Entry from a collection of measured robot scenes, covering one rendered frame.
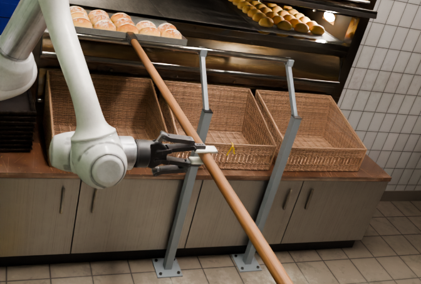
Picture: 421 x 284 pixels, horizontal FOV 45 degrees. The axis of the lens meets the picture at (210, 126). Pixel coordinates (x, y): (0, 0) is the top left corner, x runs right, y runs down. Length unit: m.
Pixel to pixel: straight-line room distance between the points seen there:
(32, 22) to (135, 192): 1.18
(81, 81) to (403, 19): 2.59
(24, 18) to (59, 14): 0.32
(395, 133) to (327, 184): 1.06
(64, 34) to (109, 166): 0.33
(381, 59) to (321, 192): 1.01
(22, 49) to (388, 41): 2.40
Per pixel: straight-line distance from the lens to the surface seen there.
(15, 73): 1.67
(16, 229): 2.53
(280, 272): 1.08
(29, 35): 1.59
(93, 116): 1.13
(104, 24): 2.28
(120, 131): 2.74
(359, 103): 3.51
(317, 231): 3.15
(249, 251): 2.92
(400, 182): 4.19
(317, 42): 3.13
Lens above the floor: 1.87
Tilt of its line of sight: 25 degrees down
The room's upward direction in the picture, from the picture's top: 15 degrees clockwise
